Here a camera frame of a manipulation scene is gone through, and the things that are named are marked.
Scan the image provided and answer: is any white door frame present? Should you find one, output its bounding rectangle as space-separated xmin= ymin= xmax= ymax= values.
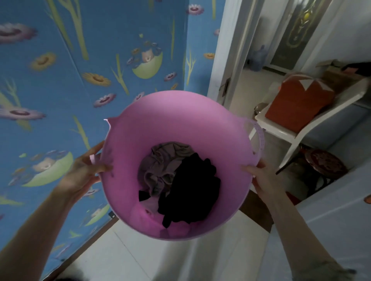
xmin=207 ymin=0 xmax=265 ymax=108

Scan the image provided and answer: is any person's right hand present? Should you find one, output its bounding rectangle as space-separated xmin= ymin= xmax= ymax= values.
xmin=240 ymin=159 xmax=279 ymax=201

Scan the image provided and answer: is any dark door with gold ornament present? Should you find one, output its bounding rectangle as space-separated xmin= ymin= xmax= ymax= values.
xmin=269 ymin=0 xmax=331 ymax=73

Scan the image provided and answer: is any brown cardboard box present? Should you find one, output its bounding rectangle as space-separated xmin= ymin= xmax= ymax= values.
xmin=315 ymin=59 xmax=349 ymax=74

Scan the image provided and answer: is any white wooden chair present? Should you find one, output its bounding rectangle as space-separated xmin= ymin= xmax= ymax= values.
xmin=254 ymin=76 xmax=371 ymax=175

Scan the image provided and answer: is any blue water jug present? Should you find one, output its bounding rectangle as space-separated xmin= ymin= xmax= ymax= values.
xmin=249 ymin=45 xmax=267 ymax=72

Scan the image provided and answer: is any person's right forearm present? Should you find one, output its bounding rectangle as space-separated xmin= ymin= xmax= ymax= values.
xmin=260 ymin=192 xmax=357 ymax=281

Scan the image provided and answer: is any person's left forearm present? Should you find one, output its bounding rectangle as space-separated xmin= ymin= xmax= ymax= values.
xmin=0 ymin=186 xmax=76 ymax=281

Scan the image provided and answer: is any grey mauve garment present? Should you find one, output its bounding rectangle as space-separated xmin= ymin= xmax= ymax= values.
xmin=139 ymin=141 xmax=195 ymax=204

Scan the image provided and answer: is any white appliance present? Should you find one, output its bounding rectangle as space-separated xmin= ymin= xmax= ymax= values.
xmin=256 ymin=161 xmax=371 ymax=281

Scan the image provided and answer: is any black garment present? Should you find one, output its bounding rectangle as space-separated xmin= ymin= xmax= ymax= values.
xmin=138 ymin=152 xmax=221 ymax=229

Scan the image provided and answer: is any person's left hand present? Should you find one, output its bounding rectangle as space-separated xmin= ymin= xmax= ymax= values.
xmin=57 ymin=140 xmax=114 ymax=204

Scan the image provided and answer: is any pink plastic laundry tub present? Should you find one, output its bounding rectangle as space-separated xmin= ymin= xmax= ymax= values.
xmin=89 ymin=90 xmax=265 ymax=241

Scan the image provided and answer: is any red and white cushion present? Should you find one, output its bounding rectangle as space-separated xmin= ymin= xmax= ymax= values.
xmin=265 ymin=72 xmax=337 ymax=133

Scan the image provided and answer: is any round dark red stool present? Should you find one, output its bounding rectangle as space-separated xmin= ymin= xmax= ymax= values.
xmin=300 ymin=148 xmax=349 ymax=181

